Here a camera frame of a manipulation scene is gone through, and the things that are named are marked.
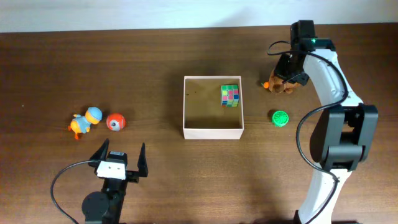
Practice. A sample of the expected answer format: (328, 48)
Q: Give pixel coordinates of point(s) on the pink open cardboard box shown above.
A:
(204, 117)

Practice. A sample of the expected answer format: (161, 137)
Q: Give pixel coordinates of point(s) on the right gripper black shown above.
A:
(279, 71)

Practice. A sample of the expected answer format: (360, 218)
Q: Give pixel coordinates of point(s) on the multicolour puzzle cube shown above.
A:
(230, 96)

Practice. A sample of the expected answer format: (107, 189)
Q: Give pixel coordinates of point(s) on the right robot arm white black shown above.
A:
(343, 135)

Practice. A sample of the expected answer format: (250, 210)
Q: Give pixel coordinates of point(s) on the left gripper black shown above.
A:
(134, 177)

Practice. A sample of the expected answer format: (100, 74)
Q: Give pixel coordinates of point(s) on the brown plush animal toy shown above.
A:
(275, 85)

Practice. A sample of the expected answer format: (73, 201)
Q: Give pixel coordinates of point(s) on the green round disc toy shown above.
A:
(280, 118)

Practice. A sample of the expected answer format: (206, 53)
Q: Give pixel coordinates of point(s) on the orange and grey ball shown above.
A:
(115, 122)

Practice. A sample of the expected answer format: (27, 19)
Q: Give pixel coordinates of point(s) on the orange and blue duck toy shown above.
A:
(81, 124)

